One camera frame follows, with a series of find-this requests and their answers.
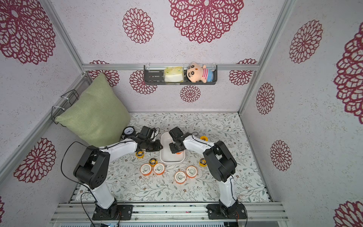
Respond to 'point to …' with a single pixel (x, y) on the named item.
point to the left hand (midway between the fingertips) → (162, 147)
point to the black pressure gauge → (128, 131)
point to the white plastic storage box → (166, 155)
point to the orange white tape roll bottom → (180, 177)
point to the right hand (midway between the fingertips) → (173, 146)
